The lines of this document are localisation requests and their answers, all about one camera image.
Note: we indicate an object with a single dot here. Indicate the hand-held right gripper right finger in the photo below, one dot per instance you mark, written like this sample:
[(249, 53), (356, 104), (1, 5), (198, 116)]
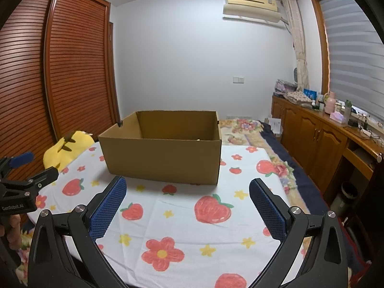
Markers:
[(267, 210)]

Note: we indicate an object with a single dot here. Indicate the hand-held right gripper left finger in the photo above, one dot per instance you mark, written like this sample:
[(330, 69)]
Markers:
[(108, 208)]

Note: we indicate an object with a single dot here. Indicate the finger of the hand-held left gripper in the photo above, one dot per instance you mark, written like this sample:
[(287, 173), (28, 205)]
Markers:
[(22, 157), (42, 177)]

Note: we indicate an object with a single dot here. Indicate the brown cardboard box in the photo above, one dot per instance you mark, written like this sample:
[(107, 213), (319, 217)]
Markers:
[(159, 156)]

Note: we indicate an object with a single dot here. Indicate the person's left hand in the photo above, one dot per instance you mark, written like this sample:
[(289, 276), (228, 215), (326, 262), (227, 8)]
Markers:
[(13, 228)]

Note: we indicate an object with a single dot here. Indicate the yellow plush pillow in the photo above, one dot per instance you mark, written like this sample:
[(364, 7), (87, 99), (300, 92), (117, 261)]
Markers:
[(66, 150)]

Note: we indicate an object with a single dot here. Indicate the dark blue quilt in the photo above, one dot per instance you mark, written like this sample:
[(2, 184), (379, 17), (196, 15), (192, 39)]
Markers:
[(300, 168)]

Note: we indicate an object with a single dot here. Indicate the white strawberry printed blanket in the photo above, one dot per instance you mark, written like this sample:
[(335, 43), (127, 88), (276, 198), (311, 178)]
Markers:
[(180, 222)]

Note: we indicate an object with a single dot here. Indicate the grey trash bin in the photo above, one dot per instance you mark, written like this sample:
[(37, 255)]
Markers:
[(348, 196)]

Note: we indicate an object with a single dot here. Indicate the white paper bag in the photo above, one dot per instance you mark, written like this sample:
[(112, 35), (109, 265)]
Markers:
[(276, 126)]

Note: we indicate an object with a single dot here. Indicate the long wooden cabinet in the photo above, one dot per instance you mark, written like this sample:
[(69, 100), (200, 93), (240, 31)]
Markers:
[(309, 132)]

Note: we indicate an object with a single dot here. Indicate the brown louvered wooden wardrobe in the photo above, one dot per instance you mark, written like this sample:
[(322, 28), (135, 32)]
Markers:
[(75, 66)]

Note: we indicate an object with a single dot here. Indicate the pink tissue box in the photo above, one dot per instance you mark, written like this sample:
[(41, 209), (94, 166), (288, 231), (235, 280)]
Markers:
[(337, 117)]

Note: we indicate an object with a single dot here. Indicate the floral fabric bag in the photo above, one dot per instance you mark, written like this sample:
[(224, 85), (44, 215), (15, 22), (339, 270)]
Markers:
[(297, 97)]

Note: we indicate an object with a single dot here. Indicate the small cosmetic bottle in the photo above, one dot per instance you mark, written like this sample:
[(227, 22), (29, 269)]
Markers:
[(320, 100)]

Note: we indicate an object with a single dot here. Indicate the folded purple cloth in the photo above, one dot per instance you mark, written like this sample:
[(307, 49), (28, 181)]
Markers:
[(283, 87)]

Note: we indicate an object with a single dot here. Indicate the pink thermos jug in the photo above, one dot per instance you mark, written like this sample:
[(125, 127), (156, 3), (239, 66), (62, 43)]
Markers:
[(330, 103)]

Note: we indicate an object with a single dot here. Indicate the blue box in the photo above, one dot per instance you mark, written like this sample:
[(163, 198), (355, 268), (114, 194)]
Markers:
[(310, 93)]

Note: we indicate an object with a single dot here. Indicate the clear bottle with green cap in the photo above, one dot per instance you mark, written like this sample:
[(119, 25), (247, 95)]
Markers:
[(347, 109)]

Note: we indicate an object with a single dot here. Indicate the small grey desk fan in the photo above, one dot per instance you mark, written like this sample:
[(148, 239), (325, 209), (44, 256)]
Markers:
[(297, 75)]

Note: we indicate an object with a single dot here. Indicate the beige patterned curtain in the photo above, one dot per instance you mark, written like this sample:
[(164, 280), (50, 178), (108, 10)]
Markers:
[(300, 42)]

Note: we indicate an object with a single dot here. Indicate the grey striped window blind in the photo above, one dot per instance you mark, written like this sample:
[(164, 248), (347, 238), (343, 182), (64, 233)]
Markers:
[(354, 54)]

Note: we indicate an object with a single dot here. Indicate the white wall switch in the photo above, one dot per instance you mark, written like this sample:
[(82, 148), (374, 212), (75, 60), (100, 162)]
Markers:
[(238, 80)]

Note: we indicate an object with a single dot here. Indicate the wooden window frame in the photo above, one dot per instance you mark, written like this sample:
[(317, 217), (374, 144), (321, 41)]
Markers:
[(321, 36)]

